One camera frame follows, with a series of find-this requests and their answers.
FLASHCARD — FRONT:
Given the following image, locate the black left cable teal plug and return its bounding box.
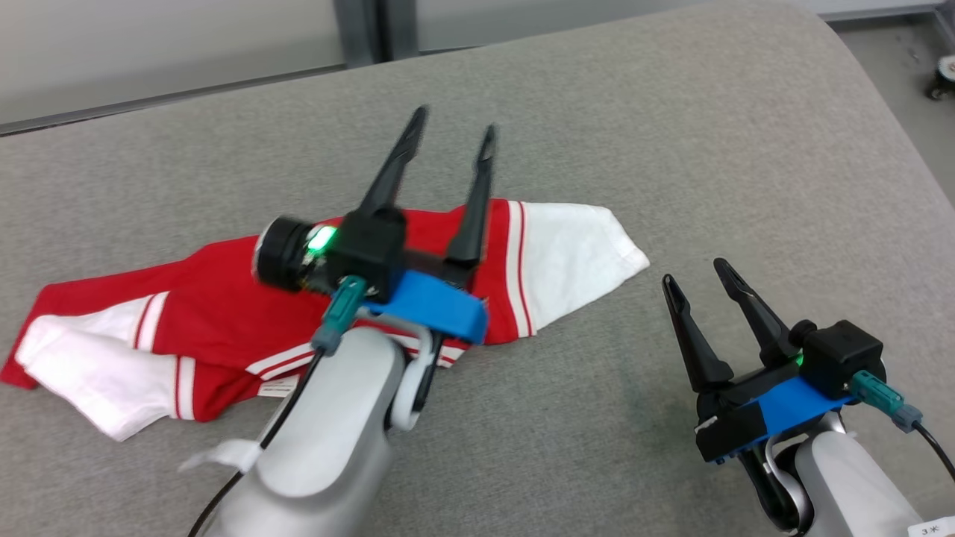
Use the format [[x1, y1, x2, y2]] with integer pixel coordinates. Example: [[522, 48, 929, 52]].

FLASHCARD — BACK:
[[187, 276, 368, 537]]

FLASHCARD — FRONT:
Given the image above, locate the red shirt with white sleeves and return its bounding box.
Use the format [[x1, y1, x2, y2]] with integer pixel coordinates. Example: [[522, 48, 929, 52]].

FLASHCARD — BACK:
[[0, 198, 650, 442]]

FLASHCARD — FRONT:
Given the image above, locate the black right cable teal plug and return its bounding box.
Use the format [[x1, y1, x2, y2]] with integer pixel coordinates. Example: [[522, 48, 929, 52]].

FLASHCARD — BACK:
[[849, 371, 955, 482]]

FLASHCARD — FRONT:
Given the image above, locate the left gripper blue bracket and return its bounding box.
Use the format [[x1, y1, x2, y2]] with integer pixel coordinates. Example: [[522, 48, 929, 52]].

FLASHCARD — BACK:
[[254, 104, 499, 346]]

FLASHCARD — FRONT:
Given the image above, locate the black caster wheel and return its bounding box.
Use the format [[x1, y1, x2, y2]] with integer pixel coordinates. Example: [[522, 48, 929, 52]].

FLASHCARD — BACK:
[[925, 54, 955, 102]]

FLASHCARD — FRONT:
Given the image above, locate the black cable teal plug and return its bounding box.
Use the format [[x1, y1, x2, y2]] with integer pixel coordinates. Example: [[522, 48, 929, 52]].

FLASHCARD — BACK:
[[849, 371, 955, 482], [187, 276, 368, 537]]

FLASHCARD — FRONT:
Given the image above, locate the grey partition post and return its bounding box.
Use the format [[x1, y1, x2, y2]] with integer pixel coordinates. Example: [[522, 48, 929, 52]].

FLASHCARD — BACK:
[[332, 0, 419, 68]]

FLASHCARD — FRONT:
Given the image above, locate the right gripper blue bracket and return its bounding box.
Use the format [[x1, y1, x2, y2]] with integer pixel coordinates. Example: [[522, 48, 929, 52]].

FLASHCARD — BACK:
[[662, 257, 859, 465]]

